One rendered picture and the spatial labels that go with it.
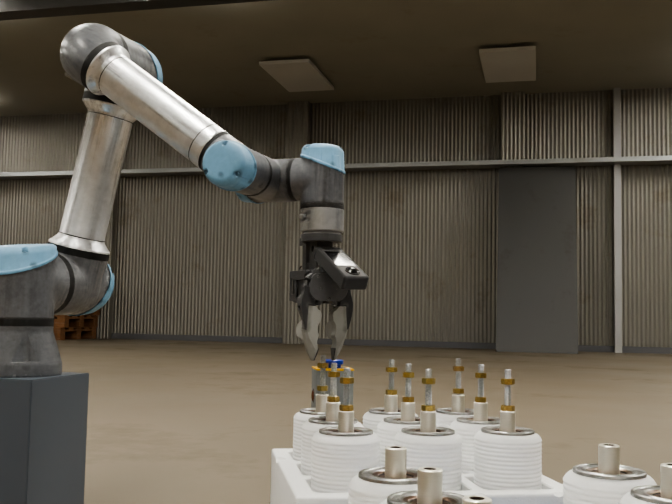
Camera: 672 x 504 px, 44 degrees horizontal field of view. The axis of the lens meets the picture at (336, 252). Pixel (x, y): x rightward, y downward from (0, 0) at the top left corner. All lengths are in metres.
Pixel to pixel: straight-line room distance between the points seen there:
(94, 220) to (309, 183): 0.44
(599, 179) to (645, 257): 1.14
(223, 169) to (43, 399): 0.49
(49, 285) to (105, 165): 0.26
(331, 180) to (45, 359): 0.58
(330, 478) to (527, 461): 0.28
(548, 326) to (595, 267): 1.20
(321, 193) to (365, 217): 10.00
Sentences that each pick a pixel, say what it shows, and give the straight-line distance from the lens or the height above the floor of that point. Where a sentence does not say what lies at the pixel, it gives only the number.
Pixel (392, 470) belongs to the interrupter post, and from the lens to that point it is 0.87.
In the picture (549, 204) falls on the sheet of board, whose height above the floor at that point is 1.85.
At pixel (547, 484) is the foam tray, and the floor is 0.18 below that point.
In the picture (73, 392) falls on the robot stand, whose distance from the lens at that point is 1.56.
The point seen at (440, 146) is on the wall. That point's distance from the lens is 11.39.
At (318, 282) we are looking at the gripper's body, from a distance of 1.39.
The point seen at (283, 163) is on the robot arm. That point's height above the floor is 0.67.
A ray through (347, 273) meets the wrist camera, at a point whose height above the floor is 0.48.
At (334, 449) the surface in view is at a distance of 1.15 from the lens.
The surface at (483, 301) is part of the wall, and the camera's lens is 11.11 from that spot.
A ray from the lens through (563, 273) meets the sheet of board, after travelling 10.56.
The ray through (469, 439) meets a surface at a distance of 1.32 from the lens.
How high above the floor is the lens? 0.42
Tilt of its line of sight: 4 degrees up
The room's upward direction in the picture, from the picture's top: 1 degrees clockwise
